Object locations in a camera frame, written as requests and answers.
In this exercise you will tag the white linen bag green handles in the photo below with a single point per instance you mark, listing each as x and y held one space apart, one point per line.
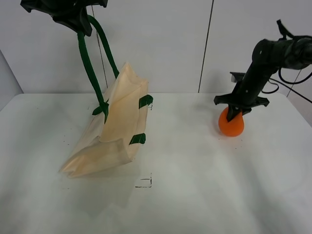
117 129

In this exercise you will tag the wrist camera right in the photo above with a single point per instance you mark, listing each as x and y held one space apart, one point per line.
237 76

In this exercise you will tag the orange fruit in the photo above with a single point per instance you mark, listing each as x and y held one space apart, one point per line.
232 128

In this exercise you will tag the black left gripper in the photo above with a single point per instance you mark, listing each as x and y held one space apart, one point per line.
70 13

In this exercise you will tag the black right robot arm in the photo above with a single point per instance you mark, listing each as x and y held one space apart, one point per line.
299 52

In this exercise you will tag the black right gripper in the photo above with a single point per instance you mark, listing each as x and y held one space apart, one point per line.
267 57

